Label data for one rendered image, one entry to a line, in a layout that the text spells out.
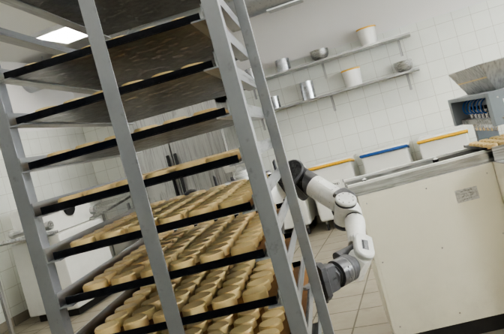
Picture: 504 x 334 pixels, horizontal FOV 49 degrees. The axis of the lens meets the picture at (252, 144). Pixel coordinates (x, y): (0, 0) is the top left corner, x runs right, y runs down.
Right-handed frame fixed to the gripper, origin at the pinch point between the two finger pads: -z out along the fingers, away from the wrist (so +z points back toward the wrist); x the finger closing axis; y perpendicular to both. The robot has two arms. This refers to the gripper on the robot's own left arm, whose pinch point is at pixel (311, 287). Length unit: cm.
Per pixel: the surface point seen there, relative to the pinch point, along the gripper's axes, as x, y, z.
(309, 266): 7.9, 6.2, -3.8
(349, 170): -12, -310, 356
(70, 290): 28, 16, -74
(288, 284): 20, 50, -46
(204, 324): 10, 17, -47
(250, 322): 10, 30, -44
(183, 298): 19, 22, -53
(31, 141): 122, -581, 103
